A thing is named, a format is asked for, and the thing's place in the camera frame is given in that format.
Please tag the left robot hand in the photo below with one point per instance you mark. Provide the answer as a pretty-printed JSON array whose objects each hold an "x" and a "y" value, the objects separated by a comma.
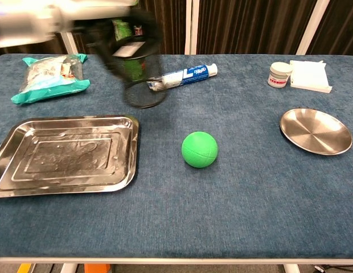
[{"x": 102, "y": 14}]

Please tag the black mesh pen cup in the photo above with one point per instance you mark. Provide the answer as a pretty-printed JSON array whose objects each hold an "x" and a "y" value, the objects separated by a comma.
[{"x": 145, "y": 98}]

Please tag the green rubber ball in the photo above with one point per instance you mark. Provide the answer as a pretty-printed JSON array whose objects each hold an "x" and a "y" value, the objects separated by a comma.
[{"x": 200, "y": 149}]

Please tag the green chips can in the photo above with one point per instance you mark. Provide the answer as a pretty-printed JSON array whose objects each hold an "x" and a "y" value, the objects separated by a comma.
[{"x": 122, "y": 28}]

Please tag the dark brown curtain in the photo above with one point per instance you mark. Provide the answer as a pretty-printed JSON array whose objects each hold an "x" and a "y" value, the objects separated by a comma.
[
  {"x": 173, "y": 25},
  {"x": 31, "y": 49},
  {"x": 341, "y": 28},
  {"x": 250, "y": 25}
]

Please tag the teal snack bag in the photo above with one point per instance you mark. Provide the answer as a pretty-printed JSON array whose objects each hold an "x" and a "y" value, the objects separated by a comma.
[{"x": 48, "y": 79}]

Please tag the blue white toothpaste tube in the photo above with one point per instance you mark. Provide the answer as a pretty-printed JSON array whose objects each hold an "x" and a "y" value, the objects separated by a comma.
[{"x": 190, "y": 75}]

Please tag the rectangular steel tray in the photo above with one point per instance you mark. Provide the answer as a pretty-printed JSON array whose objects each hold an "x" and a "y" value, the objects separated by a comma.
[{"x": 65, "y": 156}]

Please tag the white jar red label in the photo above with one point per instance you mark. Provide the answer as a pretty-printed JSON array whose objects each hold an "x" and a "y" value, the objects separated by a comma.
[{"x": 279, "y": 75}]

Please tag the white flat box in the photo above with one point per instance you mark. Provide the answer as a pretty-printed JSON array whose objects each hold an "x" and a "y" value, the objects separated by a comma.
[{"x": 308, "y": 75}]

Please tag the blue table mat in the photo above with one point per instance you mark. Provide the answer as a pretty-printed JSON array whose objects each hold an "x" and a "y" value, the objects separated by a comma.
[{"x": 222, "y": 204}]

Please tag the round steel plate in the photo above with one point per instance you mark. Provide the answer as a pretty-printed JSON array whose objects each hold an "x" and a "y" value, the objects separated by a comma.
[{"x": 316, "y": 130}]

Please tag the orange object under table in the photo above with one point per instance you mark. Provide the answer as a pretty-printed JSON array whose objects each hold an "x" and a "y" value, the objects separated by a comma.
[{"x": 96, "y": 268}]

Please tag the yellow object under table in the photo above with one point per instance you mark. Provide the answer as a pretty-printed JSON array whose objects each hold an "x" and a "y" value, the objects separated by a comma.
[{"x": 24, "y": 268}]

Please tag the white partition post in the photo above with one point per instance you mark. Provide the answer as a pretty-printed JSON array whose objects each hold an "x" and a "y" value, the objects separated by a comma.
[
  {"x": 69, "y": 42},
  {"x": 313, "y": 28},
  {"x": 191, "y": 28}
]

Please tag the white table frame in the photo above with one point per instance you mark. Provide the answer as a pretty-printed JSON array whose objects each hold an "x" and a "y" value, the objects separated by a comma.
[{"x": 176, "y": 260}]

